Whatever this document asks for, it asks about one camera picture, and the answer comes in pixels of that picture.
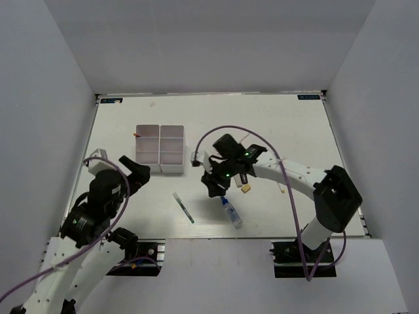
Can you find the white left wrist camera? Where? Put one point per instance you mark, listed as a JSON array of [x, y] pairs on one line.
[[95, 166]]

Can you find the left blue corner label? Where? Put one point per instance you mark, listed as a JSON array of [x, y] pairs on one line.
[[111, 100]]

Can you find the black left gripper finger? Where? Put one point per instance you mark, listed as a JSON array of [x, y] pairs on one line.
[[140, 176], [128, 163]]

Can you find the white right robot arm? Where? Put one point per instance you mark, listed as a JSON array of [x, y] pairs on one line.
[[335, 197]]

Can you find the pink highlighter marker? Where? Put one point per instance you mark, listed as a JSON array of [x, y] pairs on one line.
[[243, 178]]

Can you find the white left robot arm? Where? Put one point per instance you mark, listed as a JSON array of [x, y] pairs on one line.
[[89, 244]]

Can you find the blue spray bottle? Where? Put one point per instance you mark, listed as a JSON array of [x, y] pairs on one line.
[[231, 212]]

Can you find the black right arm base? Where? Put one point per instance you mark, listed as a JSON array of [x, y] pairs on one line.
[[288, 263]]

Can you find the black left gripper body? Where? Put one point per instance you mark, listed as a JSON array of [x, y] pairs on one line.
[[112, 208]]

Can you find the white pale yellow marker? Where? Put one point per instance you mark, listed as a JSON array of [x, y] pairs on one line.
[[244, 138]]

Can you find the white right organizer tray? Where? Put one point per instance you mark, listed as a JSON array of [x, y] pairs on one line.
[[172, 149]]

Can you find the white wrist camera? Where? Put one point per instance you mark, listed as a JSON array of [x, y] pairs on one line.
[[95, 166], [201, 159]]

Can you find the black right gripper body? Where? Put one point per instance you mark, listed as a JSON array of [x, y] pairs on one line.
[[222, 173]]

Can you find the blue corner label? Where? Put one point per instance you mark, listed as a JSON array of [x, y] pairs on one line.
[[111, 100], [307, 97]]

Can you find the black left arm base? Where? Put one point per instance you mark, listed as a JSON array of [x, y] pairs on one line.
[[141, 258]]

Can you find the tan eraser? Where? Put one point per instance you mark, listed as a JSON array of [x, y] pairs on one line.
[[246, 188]]

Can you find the right blue corner label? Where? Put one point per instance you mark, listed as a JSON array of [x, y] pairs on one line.
[[307, 97]]

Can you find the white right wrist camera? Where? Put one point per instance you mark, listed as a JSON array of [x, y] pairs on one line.
[[201, 159]]

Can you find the green gel pen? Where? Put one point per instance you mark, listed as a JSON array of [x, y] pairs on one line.
[[182, 206]]

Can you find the grey eraser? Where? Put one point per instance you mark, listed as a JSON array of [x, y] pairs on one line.
[[238, 181]]

